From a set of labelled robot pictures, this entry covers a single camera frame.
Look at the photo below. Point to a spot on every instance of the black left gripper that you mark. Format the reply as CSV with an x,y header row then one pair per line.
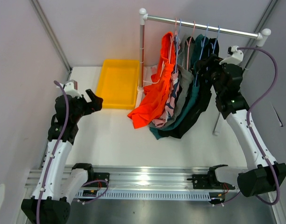
x,y
90,108

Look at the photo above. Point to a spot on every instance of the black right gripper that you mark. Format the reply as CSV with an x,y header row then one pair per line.
x,y
212,62

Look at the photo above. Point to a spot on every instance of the teal shorts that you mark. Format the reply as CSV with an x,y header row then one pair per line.
x,y
193,96

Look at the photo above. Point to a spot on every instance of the black shorts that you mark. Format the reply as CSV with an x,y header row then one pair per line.
x,y
197,101

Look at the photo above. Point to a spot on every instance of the blue hanger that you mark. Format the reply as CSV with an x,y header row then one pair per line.
x,y
212,46
178,46
200,43

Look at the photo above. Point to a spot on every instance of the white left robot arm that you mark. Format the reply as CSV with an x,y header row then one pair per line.
x,y
50,202

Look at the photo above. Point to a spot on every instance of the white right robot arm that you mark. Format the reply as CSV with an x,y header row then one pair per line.
x,y
264,173

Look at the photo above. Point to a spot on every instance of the grey shorts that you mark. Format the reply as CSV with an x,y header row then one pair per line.
x,y
185,79

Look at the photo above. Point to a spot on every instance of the pink hanger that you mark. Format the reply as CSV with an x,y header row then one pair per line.
x,y
188,44
172,39

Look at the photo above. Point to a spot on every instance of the pink hanger far left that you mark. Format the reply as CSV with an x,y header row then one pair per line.
x,y
172,39

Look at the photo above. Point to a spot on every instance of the orange shorts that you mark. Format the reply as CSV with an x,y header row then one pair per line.
x,y
156,95

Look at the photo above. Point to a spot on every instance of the pink patterned shorts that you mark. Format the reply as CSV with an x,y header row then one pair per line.
x,y
170,103

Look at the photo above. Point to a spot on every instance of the yellow plastic tray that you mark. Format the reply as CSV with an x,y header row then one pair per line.
x,y
118,83

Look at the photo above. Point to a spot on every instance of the silver clothes rack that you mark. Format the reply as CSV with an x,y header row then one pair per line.
x,y
259,38

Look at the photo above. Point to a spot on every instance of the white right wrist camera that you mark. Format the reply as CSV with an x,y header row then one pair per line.
x,y
235,56

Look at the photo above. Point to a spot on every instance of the grey slotted cable duct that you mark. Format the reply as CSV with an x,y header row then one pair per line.
x,y
149,195

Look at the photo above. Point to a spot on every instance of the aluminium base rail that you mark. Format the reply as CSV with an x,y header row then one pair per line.
x,y
143,178

